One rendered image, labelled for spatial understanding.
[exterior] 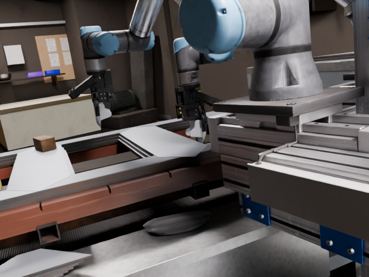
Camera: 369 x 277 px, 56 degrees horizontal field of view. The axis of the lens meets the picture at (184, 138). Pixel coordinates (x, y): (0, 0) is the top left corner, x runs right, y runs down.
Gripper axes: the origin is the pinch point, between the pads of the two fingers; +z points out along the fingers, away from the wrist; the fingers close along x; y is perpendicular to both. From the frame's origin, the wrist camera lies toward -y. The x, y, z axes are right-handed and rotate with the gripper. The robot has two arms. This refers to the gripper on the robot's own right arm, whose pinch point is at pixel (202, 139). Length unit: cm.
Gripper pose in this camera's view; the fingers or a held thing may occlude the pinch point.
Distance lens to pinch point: 123.8
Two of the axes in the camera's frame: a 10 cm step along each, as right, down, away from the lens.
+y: -9.1, 2.1, -3.5
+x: 3.8, 1.5, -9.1
